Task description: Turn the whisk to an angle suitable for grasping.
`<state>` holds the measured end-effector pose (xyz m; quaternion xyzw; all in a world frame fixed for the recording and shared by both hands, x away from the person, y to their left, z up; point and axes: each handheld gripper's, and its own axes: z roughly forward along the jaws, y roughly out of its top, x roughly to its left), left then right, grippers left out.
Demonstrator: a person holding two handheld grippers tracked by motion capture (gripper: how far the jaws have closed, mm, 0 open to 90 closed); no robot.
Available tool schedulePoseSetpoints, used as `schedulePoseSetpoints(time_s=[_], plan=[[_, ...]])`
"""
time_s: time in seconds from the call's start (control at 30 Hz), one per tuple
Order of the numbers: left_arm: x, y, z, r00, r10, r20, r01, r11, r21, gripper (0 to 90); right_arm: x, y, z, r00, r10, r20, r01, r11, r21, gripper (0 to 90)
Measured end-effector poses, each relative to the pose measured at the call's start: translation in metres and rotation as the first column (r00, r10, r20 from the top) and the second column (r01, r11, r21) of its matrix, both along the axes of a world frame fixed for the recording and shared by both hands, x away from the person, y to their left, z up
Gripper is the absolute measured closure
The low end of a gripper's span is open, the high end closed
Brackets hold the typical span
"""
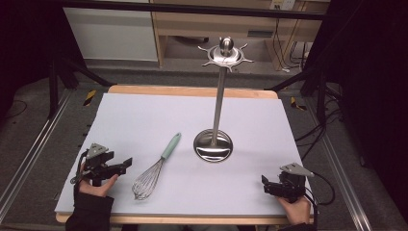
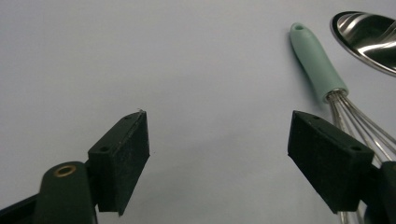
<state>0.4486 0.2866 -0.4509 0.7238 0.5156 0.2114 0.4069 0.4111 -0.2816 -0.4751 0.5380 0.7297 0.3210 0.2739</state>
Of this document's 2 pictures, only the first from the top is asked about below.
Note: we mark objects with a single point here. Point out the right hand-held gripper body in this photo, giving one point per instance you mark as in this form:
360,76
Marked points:
292,182

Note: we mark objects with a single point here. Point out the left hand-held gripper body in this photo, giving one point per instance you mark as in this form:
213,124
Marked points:
96,160

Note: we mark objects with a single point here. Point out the steel utensil stand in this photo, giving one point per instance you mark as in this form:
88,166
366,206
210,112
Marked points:
218,106

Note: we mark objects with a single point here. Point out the person's left hand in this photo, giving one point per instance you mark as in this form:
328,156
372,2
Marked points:
97,187

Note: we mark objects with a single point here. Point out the person's right hand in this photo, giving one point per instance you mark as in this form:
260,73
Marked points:
296,210

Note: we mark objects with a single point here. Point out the white foam board mat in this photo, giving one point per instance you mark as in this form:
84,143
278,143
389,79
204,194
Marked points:
179,160

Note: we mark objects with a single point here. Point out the black yellow floor tape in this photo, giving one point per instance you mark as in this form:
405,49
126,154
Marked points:
297,104
89,97

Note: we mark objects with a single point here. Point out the wooden table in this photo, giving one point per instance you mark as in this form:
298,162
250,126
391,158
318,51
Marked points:
192,91

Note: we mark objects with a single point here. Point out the white cabinet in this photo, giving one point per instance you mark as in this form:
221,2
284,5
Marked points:
110,33

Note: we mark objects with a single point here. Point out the wooden desk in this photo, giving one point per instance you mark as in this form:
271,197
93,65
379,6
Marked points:
224,29

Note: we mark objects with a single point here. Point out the black metal frame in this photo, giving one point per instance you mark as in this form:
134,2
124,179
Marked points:
192,9

